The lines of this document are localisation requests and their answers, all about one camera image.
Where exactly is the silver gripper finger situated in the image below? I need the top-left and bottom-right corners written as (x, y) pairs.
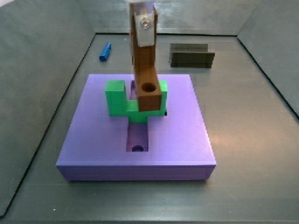
top-left (135, 7), bottom-right (155, 47)

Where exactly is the blue peg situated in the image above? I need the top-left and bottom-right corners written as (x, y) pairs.
top-left (98, 42), bottom-right (112, 62)

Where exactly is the green U-shaped block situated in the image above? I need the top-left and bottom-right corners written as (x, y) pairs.
top-left (105, 80), bottom-right (168, 123)

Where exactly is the brown T-shaped block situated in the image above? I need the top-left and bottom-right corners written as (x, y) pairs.
top-left (128, 0), bottom-right (161, 111)

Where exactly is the dark grey U-shaped block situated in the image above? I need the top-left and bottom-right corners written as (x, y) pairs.
top-left (169, 43), bottom-right (215, 68)

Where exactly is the purple base board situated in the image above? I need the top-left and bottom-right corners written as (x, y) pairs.
top-left (56, 74), bottom-right (216, 181)

